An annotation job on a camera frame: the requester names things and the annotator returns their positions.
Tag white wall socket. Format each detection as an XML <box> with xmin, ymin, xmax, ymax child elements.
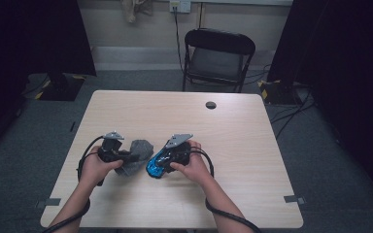
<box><xmin>169</xmin><ymin>0</ymin><xmax>192</xmax><ymax>14</ymax></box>

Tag beige hanging cloth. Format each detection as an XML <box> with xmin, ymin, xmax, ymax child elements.
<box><xmin>119</xmin><ymin>0</ymin><xmax>154</xmax><ymax>23</ymax></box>

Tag right hand-held gripper cable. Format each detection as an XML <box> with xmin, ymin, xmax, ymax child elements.
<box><xmin>188</xmin><ymin>146</ymin><xmax>262</xmax><ymax>233</ymax></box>

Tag person's right hand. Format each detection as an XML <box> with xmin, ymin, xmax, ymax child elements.
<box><xmin>169</xmin><ymin>139</ymin><xmax>214</xmax><ymax>186</ymax></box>

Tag left hand-held gripper cable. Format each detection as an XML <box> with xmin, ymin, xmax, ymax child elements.
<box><xmin>41</xmin><ymin>135</ymin><xmax>107</xmax><ymax>233</ymax></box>

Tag hand-held gripper cable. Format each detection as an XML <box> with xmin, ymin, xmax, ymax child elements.
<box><xmin>41</xmin><ymin>135</ymin><xmax>107</xmax><ymax>233</ymax></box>
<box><xmin>188</xmin><ymin>146</ymin><xmax>262</xmax><ymax>233</ymax></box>

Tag grey cloth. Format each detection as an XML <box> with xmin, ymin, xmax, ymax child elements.
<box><xmin>115</xmin><ymin>139</ymin><xmax>155</xmax><ymax>178</ymax></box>

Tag black floor cables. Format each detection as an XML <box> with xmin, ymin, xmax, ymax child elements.
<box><xmin>270</xmin><ymin>86</ymin><xmax>317</xmax><ymax>140</ymax></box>

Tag black stand base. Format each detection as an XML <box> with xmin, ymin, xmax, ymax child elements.
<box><xmin>38</xmin><ymin>73</ymin><xmax>86</xmax><ymax>102</ymax></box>
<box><xmin>257</xmin><ymin>79</ymin><xmax>303</xmax><ymax>106</ymax></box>

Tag black power cable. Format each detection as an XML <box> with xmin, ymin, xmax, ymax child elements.
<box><xmin>173</xmin><ymin>7</ymin><xmax>186</xmax><ymax>74</ymax></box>

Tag grey tape marker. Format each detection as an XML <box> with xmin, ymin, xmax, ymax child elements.
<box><xmin>35</xmin><ymin>197</ymin><xmax>62</xmax><ymax>209</ymax></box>
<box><xmin>283</xmin><ymin>194</ymin><xmax>306</xmax><ymax>205</ymax></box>

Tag blue toy car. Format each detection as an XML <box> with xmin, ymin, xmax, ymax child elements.
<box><xmin>146</xmin><ymin>145</ymin><xmax>176</xmax><ymax>180</ymax></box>

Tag person's left hand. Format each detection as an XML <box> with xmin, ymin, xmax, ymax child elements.
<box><xmin>79</xmin><ymin>145</ymin><xmax>124</xmax><ymax>191</ymax></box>

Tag black folding chair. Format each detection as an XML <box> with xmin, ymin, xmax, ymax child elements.
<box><xmin>183</xmin><ymin>27</ymin><xmax>256</xmax><ymax>94</ymax></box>

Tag black curtain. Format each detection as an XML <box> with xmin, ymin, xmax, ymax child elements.
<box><xmin>266</xmin><ymin>0</ymin><xmax>373</xmax><ymax>208</ymax></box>
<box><xmin>0</xmin><ymin>0</ymin><xmax>97</xmax><ymax>163</ymax></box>

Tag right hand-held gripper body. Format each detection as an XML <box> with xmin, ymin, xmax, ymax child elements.
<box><xmin>160</xmin><ymin>133</ymin><xmax>194</xmax><ymax>173</ymax></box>

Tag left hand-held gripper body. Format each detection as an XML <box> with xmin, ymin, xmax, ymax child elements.
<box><xmin>97</xmin><ymin>130</ymin><xmax>131</xmax><ymax>164</ymax></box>

